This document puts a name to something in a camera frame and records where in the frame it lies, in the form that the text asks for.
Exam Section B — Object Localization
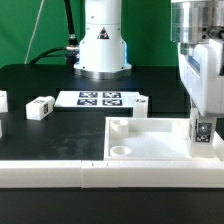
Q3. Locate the white square tabletop part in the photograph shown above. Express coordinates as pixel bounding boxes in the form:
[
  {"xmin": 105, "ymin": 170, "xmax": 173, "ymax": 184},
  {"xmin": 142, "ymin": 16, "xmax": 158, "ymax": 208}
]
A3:
[{"xmin": 104, "ymin": 117, "xmax": 224, "ymax": 161}]

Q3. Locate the black thick cable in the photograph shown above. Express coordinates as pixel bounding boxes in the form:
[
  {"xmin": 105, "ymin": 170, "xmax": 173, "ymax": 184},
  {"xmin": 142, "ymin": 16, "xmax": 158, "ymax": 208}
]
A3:
[{"xmin": 28, "ymin": 0, "xmax": 81, "ymax": 65}]

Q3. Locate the thin white cable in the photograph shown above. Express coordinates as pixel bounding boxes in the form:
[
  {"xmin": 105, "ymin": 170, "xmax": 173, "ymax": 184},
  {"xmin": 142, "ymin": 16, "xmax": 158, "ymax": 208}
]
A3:
[{"xmin": 24, "ymin": 0, "xmax": 45, "ymax": 65}]

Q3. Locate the white front obstacle bar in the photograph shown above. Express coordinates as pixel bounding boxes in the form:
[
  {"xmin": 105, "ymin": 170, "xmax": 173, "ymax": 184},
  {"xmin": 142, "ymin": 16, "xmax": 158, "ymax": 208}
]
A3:
[{"xmin": 0, "ymin": 160, "xmax": 224, "ymax": 188}]

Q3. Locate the white marker plate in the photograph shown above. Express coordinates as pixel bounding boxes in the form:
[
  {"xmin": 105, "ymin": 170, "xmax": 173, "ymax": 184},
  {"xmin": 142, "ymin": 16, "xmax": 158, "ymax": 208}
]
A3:
[{"xmin": 55, "ymin": 91, "xmax": 139, "ymax": 108}]

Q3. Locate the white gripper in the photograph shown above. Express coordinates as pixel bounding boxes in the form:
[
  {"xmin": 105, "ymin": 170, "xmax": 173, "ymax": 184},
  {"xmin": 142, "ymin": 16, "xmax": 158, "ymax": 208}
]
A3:
[{"xmin": 178, "ymin": 39, "xmax": 224, "ymax": 143}]

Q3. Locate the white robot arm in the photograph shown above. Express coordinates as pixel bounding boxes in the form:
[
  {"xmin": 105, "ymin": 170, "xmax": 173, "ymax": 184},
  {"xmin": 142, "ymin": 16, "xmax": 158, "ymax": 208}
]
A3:
[{"xmin": 74, "ymin": 0, "xmax": 224, "ymax": 143}]

